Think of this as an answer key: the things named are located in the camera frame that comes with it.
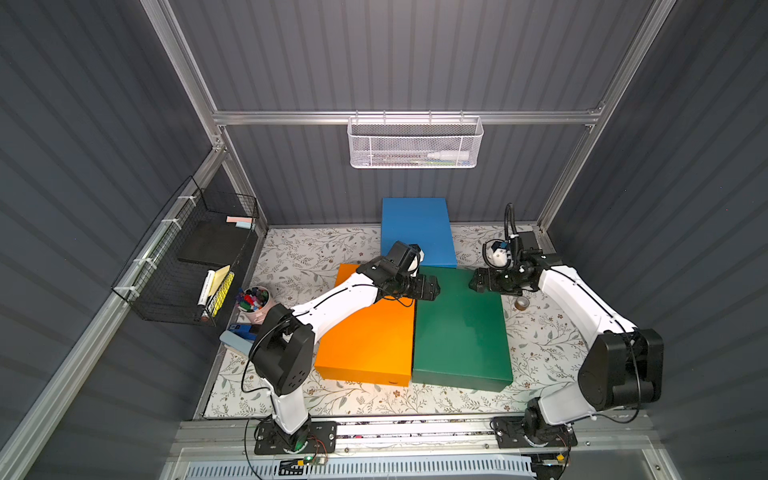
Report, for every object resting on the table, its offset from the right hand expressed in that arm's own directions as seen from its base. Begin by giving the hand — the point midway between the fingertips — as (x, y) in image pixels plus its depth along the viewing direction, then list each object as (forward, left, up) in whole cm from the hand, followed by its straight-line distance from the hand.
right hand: (490, 285), depth 86 cm
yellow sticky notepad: (-7, +71, +14) cm, 73 cm away
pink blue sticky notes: (+12, +71, +14) cm, 74 cm away
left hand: (-2, +19, +2) cm, 19 cm away
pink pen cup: (-6, +68, -1) cm, 68 cm away
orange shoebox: (-18, +32, -3) cm, 37 cm away
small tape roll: (+2, -14, -13) cm, 19 cm away
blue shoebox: (+32, +19, -6) cm, 38 cm away
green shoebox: (-15, +10, -3) cm, 18 cm away
